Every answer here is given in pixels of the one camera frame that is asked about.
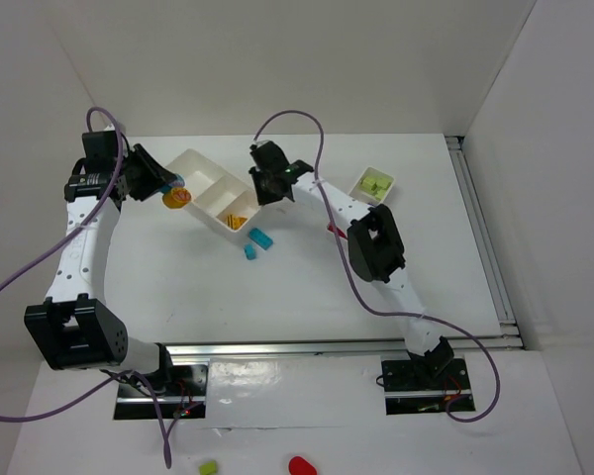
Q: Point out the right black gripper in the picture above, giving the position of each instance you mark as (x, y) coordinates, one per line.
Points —
(270, 185)

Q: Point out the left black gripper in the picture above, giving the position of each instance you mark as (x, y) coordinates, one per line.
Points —
(142, 175)

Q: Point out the teal rounded bird lego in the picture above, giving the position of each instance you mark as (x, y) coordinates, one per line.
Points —
(178, 182)

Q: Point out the multicolour lego tower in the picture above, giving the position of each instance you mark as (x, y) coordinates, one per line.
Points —
(176, 198)

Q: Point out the white divided container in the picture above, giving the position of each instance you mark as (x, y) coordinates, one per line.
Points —
(356, 193)
(216, 193)

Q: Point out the orange lego brick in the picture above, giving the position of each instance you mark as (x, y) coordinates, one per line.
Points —
(235, 222)

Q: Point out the long teal lego brick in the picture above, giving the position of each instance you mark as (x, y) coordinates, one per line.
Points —
(260, 238)

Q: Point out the red sloped lego brick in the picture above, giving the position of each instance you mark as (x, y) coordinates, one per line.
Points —
(336, 231)

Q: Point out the small teal lego brick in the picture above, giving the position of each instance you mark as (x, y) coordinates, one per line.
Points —
(250, 252)

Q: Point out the lime green lego brick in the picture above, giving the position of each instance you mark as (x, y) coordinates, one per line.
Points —
(382, 185)
(367, 186)

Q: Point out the pale green lego brick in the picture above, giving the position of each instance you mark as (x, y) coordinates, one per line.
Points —
(374, 177)

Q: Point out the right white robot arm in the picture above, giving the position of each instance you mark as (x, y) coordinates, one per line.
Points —
(370, 242)

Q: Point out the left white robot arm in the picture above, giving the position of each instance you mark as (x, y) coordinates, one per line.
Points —
(73, 328)

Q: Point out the green lego outside workspace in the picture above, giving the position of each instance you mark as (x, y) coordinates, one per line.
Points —
(208, 468)

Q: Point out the red object at edge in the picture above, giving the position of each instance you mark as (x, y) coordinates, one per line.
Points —
(298, 465)

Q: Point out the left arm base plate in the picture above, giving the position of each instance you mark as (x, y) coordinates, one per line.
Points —
(182, 397)

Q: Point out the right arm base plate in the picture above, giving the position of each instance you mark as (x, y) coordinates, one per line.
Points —
(408, 392)

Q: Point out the aluminium rail front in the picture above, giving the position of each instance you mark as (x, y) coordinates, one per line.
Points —
(510, 341)

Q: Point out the aluminium rail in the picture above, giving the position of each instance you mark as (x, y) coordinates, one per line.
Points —
(489, 261)
(510, 341)

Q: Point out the aluminium rail right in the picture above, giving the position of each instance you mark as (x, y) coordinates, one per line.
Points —
(489, 261)

